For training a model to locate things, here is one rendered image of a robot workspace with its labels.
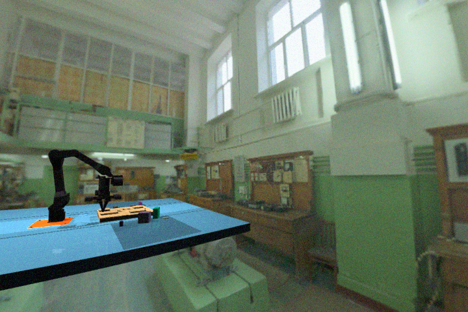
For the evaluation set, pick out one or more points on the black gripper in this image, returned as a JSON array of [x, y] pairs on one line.
[[104, 192]]

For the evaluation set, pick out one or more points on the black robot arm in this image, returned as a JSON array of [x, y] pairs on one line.
[[61, 199]]

